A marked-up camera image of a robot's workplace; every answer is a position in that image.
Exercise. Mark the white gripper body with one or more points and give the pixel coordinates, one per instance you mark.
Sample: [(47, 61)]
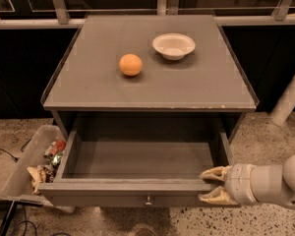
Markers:
[(238, 183)]

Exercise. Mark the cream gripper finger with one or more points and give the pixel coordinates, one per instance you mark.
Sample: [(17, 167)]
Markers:
[(218, 173), (217, 196)]

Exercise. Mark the grey top drawer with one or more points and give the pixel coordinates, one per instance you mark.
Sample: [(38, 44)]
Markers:
[(139, 160)]

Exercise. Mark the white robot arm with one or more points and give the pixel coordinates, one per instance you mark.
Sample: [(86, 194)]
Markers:
[(264, 171)]

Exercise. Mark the grey drawer cabinet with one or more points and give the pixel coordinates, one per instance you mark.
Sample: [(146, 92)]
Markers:
[(207, 80)]

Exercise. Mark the white paper bowl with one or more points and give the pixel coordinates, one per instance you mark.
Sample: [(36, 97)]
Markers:
[(173, 46)]

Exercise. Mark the orange ball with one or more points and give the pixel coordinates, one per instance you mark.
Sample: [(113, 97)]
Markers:
[(130, 65)]

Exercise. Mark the green snack packet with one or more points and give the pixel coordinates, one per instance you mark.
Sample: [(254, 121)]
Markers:
[(56, 159)]

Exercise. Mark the red soda can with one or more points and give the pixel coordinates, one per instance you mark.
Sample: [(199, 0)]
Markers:
[(54, 148)]

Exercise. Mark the metal window railing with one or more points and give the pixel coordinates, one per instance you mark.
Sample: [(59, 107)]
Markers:
[(66, 14)]

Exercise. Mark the tan crumpled paper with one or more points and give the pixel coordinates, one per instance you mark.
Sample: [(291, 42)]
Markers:
[(40, 174)]

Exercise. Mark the clear plastic bin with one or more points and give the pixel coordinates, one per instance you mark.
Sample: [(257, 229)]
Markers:
[(18, 188)]

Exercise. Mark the black bar on floor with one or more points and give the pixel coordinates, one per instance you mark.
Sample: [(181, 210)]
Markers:
[(9, 207)]

